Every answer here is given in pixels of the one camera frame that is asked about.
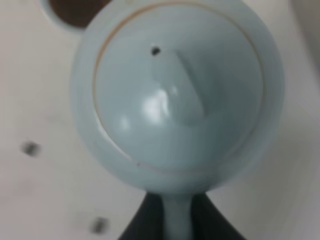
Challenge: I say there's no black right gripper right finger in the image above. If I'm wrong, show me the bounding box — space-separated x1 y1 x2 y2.
191 193 245 240

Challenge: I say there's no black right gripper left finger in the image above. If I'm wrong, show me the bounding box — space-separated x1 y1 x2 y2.
118 192 164 240

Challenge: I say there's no light blue porcelain teapot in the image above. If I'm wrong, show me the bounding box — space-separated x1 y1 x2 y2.
70 0 285 240

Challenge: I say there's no far light blue teacup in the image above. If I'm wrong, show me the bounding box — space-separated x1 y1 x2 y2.
38 0 95 33

